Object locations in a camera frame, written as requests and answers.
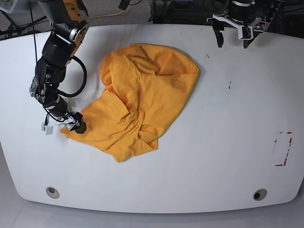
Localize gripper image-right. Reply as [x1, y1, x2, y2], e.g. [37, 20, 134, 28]
[213, 0, 262, 49]

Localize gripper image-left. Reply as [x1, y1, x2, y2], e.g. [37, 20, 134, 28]
[43, 95, 86, 134]

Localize orange yellow T-shirt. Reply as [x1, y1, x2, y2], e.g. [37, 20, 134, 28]
[60, 44, 199, 162]

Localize white power strip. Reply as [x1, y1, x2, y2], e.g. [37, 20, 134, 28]
[262, 0, 281, 31]

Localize left table grommet hole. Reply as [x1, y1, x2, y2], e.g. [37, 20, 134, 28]
[46, 187, 60, 199]

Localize table grommet hole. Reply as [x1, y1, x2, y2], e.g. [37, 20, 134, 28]
[253, 189, 267, 201]
[46, 187, 60, 199]

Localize black tripod stand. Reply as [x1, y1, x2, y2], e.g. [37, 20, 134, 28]
[0, 10, 49, 41]

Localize right table grommet hole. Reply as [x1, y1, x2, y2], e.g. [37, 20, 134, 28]
[253, 189, 267, 201]

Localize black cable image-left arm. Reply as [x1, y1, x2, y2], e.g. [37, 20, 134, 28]
[57, 56, 87, 98]

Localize yellow cable on floor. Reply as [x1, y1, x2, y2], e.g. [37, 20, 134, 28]
[89, 4, 125, 24]

